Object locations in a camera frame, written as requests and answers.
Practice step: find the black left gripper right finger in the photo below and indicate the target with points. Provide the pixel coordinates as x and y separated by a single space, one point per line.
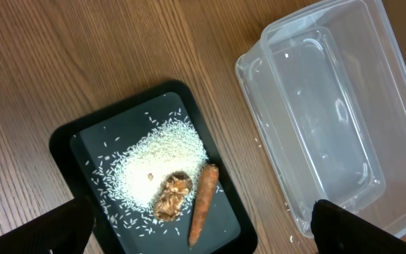
336 230

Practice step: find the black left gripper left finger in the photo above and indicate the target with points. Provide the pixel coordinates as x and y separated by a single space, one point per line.
65 229

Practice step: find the brown walnut food scrap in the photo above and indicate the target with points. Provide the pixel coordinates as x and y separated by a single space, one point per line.
174 191

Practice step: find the orange carrot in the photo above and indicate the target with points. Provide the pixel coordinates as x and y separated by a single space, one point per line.
205 192

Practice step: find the pile of rice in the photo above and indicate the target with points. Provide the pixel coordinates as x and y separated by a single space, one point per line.
128 179

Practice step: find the black tray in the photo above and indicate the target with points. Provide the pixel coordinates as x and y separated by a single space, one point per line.
227 229

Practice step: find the clear plastic bin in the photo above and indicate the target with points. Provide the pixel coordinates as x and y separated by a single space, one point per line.
326 86

